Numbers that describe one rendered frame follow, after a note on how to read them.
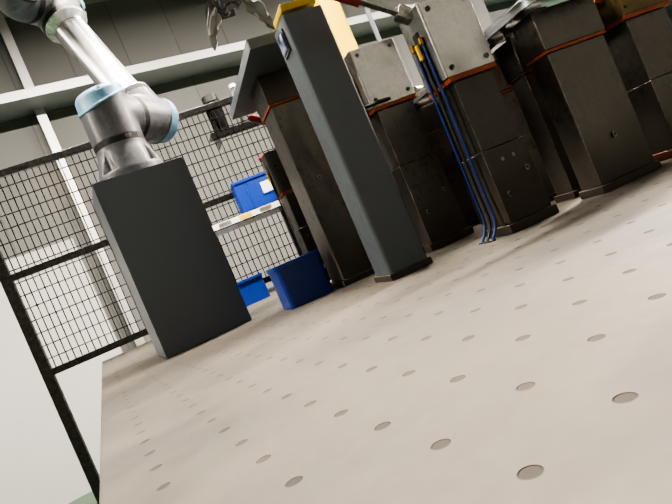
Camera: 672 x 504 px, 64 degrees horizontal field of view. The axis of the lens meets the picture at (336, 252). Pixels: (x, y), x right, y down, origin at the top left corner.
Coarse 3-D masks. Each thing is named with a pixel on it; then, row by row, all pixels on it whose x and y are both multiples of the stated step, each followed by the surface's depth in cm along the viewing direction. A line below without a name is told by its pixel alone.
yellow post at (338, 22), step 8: (320, 0) 254; (328, 0) 255; (328, 8) 255; (336, 8) 256; (328, 16) 254; (336, 16) 255; (344, 16) 257; (336, 24) 255; (344, 24) 256; (336, 32) 255; (344, 32) 256; (336, 40) 254; (344, 40) 255; (352, 40) 257; (344, 48) 255; (352, 48) 256; (344, 56) 255
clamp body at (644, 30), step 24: (624, 0) 87; (648, 0) 88; (624, 24) 88; (648, 24) 89; (624, 48) 90; (648, 48) 88; (624, 72) 91; (648, 72) 88; (648, 96) 89; (648, 120) 90; (648, 144) 92
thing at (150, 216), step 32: (96, 192) 113; (128, 192) 115; (160, 192) 118; (192, 192) 121; (128, 224) 114; (160, 224) 117; (192, 224) 120; (128, 256) 113; (160, 256) 116; (192, 256) 119; (224, 256) 122; (160, 288) 115; (192, 288) 118; (224, 288) 120; (160, 320) 114; (192, 320) 117; (224, 320) 119; (160, 352) 122
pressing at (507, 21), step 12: (528, 0) 74; (540, 0) 79; (552, 0) 82; (564, 0) 85; (504, 12) 79; (516, 12) 77; (528, 12) 83; (492, 24) 82; (504, 24) 80; (492, 36) 88; (504, 36) 92; (492, 48) 95; (420, 96) 108
